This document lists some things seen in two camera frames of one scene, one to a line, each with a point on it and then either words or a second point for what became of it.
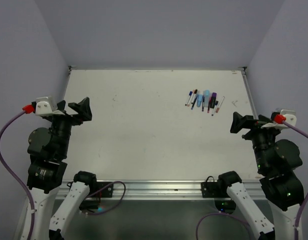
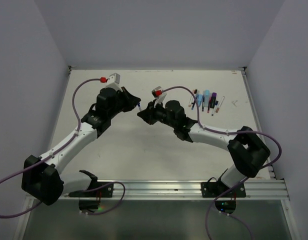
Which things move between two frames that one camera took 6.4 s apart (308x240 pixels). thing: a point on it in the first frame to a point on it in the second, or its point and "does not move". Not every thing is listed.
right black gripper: [248, 119] to [148, 115]
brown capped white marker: [217, 109] does not move
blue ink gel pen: [193, 103] does not move
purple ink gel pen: [203, 101] does not move
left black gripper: [82, 108] to [129, 99]
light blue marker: [199, 97] does not move
